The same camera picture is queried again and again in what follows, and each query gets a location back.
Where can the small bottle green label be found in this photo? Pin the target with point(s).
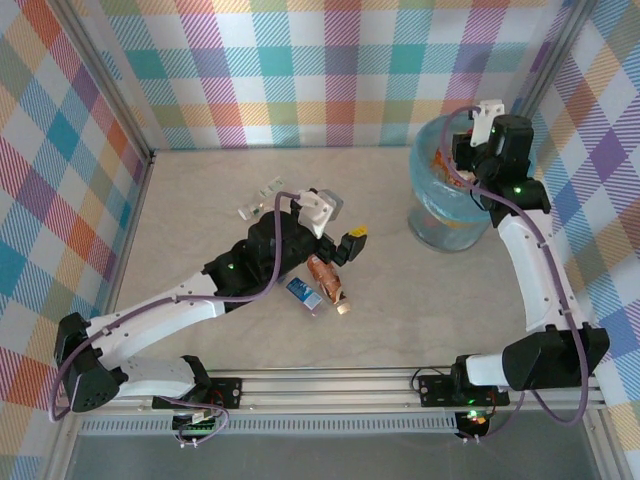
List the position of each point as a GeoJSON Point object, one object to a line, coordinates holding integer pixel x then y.
{"type": "Point", "coordinates": [255, 209]}

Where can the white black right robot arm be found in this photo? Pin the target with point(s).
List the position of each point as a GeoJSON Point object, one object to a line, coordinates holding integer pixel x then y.
{"type": "Point", "coordinates": [535, 270]}

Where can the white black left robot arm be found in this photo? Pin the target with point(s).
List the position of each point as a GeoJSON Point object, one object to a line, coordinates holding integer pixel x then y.
{"type": "Point", "coordinates": [160, 315]}

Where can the blue bin liner bag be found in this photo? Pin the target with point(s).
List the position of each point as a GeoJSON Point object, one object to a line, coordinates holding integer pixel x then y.
{"type": "Point", "coordinates": [425, 150]}

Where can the brown label plastic bottle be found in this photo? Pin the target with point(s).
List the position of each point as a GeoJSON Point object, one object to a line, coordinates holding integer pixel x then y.
{"type": "Point", "coordinates": [327, 280]}

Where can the blue label plastic bottle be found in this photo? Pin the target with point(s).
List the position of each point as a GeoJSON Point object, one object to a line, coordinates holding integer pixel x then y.
{"type": "Point", "coordinates": [307, 297]}

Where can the aluminium frame post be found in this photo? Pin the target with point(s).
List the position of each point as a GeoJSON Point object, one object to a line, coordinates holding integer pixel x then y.
{"type": "Point", "coordinates": [110, 85]}
{"type": "Point", "coordinates": [552, 60]}

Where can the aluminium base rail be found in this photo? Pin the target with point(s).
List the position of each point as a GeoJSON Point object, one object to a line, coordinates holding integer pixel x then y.
{"type": "Point", "coordinates": [325, 390]}

